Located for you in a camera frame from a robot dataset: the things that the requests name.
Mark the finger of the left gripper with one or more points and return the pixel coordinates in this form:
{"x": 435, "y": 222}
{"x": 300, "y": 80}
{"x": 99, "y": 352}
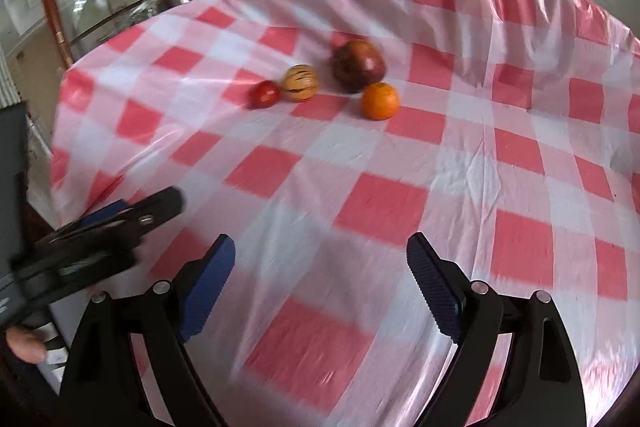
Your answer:
{"x": 104, "y": 213}
{"x": 130, "y": 225}

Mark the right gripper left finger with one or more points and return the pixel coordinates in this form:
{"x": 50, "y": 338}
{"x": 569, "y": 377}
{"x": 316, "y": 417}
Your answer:
{"x": 171, "y": 313}

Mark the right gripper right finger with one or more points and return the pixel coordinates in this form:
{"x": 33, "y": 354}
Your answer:
{"x": 471, "y": 319}

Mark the person left hand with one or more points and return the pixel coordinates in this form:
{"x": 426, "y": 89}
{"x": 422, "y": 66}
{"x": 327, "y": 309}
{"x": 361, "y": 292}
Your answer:
{"x": 26, "y": 346}

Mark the small red tomato on table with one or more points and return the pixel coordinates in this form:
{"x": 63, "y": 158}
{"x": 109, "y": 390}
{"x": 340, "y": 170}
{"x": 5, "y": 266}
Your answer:
{"x": 263, "y": 94}

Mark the red white checkered tablecloth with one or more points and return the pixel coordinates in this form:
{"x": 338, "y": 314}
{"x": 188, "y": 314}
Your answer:
{"x": 515, "y": 151}

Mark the striped yellow pepino melon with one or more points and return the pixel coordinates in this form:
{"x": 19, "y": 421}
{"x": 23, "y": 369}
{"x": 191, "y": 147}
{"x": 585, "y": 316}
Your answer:
{"x": 300, "y": 83}

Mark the orange tangerine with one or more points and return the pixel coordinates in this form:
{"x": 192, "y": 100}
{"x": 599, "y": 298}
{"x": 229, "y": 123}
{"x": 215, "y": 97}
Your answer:
{"x": 379, "y": 101}

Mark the dark red apple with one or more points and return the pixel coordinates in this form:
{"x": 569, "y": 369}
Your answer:
{"x": 356, "y": 64}

